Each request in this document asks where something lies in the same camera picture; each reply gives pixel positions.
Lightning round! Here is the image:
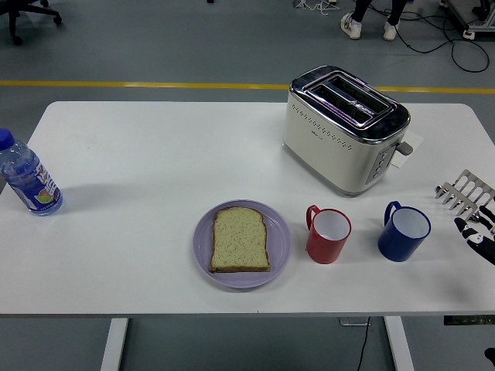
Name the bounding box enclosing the blue enamel cup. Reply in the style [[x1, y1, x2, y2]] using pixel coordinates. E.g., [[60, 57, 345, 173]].
[[377, 200, 432, 263]]

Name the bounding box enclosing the white floor cable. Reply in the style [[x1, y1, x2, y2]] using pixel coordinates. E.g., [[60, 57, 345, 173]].
[[292, 0, 340, 17]]

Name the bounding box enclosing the black table control panel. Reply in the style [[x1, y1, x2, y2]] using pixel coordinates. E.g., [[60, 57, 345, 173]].
[[442, 315, 495, 327]]

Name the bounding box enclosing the black hanging cable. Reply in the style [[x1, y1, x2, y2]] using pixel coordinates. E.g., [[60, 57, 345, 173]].
[[355, 316, 372, 371]]

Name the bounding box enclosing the grey under-table bracket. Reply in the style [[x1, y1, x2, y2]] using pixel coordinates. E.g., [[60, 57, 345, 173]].
[[339, 316, 371, 328]]

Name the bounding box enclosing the purple round plate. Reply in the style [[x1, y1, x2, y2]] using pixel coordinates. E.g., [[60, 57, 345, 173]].
[[193, 199, 293, 291]]

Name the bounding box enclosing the slice of toast bread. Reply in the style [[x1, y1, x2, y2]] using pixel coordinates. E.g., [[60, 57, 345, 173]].
[[209, 206, 271, 274]]

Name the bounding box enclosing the red enamel cup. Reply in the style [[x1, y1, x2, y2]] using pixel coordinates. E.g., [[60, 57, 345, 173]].
[[305, 204, 353, 266]]

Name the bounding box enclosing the black office chair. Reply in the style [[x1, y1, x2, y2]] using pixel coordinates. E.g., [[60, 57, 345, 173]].
[[0, 0, 63, 46]]

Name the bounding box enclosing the silver metal toast rack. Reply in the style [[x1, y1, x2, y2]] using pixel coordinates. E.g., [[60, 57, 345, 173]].
[[435, 168, 495, 224]]

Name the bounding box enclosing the metal equipment frame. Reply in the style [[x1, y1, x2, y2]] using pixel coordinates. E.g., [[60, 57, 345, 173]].
[[439, 0, 495, 40]]

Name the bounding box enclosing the white paper card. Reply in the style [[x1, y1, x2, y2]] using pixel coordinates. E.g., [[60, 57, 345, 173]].
[[389, 130, 425, 169]]

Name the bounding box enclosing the clear blue-capped water bottle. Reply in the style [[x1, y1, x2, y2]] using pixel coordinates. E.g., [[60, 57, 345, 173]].
[[0, 128, 64, 217]]

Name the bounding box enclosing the black floor cable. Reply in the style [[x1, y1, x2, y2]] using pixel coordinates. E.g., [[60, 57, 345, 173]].
[[363, 0, 491, 74]]

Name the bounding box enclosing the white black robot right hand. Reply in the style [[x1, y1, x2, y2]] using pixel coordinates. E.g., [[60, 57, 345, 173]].
[[453, 204, 495, 266]]

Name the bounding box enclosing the person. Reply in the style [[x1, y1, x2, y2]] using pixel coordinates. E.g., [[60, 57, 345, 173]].
[[340, 0, 410, 42]]

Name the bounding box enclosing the cream chrome toaster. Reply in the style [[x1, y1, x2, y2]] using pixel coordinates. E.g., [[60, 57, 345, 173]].
[[281, 64, 415, 199]]

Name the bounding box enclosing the white table leg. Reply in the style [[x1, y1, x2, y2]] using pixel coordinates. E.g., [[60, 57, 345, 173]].
[[383, 315, 416, 371], [99, 317, 130, 371]]

